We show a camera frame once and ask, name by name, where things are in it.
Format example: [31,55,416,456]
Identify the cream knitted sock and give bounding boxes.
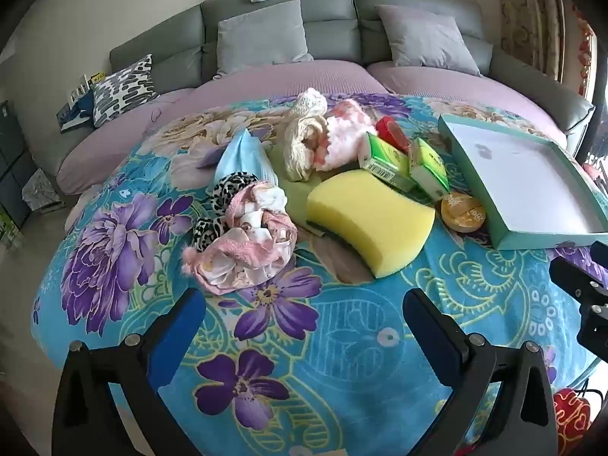
[282,88,331,182]

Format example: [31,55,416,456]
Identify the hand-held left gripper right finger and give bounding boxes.
[402,287,559,456]

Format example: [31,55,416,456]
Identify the red round tin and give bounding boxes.
[375,115,410,155]

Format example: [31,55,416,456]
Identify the light green cloth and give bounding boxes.
[268,145,333,210]

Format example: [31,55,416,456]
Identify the grey sofa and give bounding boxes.
[56,0,597,195]

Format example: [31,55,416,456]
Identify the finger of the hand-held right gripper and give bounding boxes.
[548,241,608,302]
[576,301,608,348]

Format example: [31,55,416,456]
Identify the black white patterned pillow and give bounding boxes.
[92,54,160,128]

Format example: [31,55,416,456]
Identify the pile of books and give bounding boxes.
[57,72,96,131]

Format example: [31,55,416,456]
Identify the leopard print cloth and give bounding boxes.
[192,171,260,252]

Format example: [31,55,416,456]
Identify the floral blue blanket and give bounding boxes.
[31,92,608,456]

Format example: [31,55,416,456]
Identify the lilac sofa seat cover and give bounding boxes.
[57,59,571,195]

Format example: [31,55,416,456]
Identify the green tissue packet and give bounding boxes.
[358,131,416,193]
[408,139,451,200]

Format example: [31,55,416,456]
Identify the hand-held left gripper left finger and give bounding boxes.
[51,287,207,456]

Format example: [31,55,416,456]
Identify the beige patterned curtain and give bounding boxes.
[494,0,571,86]

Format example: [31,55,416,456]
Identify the red patterned cloth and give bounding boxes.
[551,387,592,456]

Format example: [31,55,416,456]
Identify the green-rimmed white tray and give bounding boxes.
[437,114,608,251]

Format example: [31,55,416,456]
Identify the red plastic stool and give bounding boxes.
[582,161,606,186]

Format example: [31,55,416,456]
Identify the white patterned gift bag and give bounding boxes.
[21,168,65,212]

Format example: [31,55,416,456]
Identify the grey lilac square pillow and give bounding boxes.
[375,5,480,77]

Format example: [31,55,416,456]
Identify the yellow sponge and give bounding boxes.
[306,168,436,279]

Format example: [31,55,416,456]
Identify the red hanging decoration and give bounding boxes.
[565,5,597,100]

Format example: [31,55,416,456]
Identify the blue face mask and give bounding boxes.
[206,128,281,195]

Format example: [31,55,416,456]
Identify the pink white fluffy sock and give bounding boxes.
[311,99,378,172]

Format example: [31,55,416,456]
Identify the grey storage drawers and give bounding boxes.
[0,100,39,229]

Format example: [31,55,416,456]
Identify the pink white cloth bundle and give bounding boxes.
[180,183,298,295]

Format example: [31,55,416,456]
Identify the gold round tin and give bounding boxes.
[439,191,486,233]

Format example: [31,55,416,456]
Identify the light grey square pillow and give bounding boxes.
[216,0,314,77]

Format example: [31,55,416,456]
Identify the green white carton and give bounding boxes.
[0,204,24,248]

